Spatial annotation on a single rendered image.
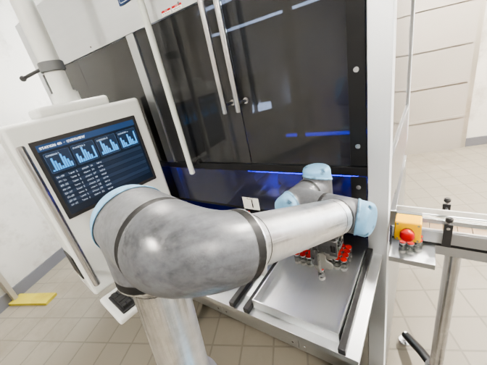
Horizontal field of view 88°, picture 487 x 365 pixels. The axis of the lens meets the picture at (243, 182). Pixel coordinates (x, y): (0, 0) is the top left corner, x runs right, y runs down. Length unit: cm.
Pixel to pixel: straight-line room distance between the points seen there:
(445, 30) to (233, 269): 416
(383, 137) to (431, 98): 351
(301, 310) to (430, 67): 379
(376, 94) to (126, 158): 99
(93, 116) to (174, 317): 92
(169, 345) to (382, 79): 77
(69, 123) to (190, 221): 95
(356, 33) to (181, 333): 78
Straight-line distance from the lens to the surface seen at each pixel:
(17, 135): 115
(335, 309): 86
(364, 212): 55
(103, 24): 149
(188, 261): 27
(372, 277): 96
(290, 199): 60
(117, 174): 123
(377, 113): 82
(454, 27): 434
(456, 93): 446
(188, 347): 51
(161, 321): 45
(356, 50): 82
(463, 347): 199
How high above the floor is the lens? 155
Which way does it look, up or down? 23 degrees down
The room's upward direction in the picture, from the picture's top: 12 degrees counter-clockwise
